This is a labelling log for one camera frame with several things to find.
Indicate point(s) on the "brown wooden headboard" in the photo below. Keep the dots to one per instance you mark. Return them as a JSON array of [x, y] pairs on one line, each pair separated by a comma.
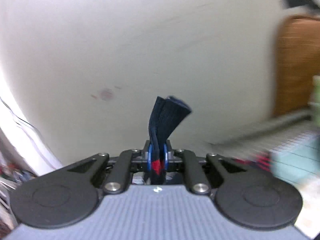
[[296, 62]]

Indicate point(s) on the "navy red white patterned sweater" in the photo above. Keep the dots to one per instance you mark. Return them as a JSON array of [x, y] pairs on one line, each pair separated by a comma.
[[166, 115]]

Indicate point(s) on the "navy green folded clothes pile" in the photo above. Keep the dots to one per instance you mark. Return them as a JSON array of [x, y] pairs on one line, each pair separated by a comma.
[[314, 100]]

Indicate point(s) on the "cluttered bedside items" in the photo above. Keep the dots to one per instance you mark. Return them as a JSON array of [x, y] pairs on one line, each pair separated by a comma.
[[12, 176]]

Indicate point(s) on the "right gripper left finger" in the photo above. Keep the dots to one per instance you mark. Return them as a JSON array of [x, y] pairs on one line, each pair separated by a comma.
[[149, 157]]

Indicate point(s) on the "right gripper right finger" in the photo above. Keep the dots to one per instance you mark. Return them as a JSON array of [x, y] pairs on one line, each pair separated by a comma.
[[165, 157]]

